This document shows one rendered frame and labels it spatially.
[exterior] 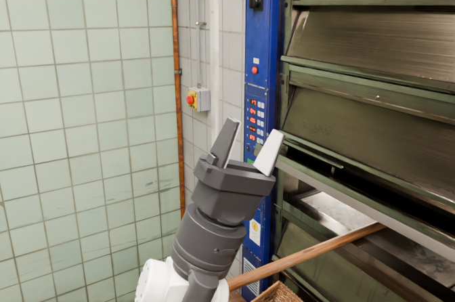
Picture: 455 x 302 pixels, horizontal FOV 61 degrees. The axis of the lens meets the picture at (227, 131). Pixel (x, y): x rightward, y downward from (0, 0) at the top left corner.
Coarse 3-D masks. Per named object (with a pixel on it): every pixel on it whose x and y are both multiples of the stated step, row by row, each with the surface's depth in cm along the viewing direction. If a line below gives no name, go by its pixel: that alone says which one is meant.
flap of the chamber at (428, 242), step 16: (304, 160) 127; (304, 176) 113; (352, 176) 119; (336, 192) 103; (368, 192) 105; (384, 192) 108; (368, 208) 94; (400, 208) 97; (416, 208) 99; (384, 224) 91; (400, 224) 87; (432, 224) 90; (448, 224) 91; (416, 240) 84; (432, 240) 81; (448, 256) 78
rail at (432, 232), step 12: (300, 168) 114; (324, 180) 106; (336, 180) 104; (348, 192) 99; (360, 192) 97; (372, 204) 93; (384, 204) 91; (396, 216) 88; (408, 216) 86; (420, 228) 83; (432, 228) 82; (444, 240) 79
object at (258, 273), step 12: (360, 228) 123; (372, 228) 124; (336, 240) 117; (348, 240) 119; (300, 252) 112; (312, 252) 112; (324, 252) 115; (276, 264) 107; (288, 264) 108; (240, 276) 102; (252, 276) 103; (264, 276) 104
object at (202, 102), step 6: (192, 90) 182; (198, 90) 180; (204, 90) 181; (192, 96) 183; (198, 96) 179; (204, 96) 181; (210, 96) 183; (198, 102) 180; (204, 102) 182; (210, 102) 184; (192, 108) 186; (198, 108) 181; (204, 108) 183; (210, 108) 185
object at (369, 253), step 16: (288, 208) 145; (304, 208) 142; (320, 224) 132; (336, 224) 131; (368, 240) 122; (368, 256) 116; (384, 256) 115; (384, 272) 112; (400, 272) 108; (416, 272) 108; (416, 288) 103; (432, 288) 101; (448, 288) 101
